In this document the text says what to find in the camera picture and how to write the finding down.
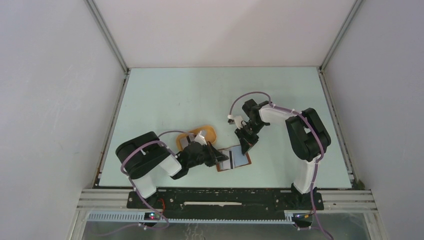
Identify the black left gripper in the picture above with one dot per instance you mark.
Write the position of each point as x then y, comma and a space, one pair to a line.
217, 155

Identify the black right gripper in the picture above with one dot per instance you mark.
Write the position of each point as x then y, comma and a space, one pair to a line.
247, 143

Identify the white striped credit cards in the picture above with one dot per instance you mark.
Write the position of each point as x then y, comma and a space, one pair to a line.
227, 162

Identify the brown leather card holder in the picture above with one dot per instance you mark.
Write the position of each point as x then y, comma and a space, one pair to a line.
236, 159

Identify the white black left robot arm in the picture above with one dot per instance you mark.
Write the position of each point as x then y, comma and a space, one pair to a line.
141, 155

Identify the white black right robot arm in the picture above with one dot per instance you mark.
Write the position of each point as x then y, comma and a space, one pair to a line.
308, 136

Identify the orange plastic tray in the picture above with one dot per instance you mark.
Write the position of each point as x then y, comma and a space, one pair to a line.
184, 139

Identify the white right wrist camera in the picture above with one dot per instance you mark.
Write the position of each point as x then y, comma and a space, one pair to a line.
235, 120

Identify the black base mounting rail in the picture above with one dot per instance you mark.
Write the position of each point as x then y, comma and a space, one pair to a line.
238, 204

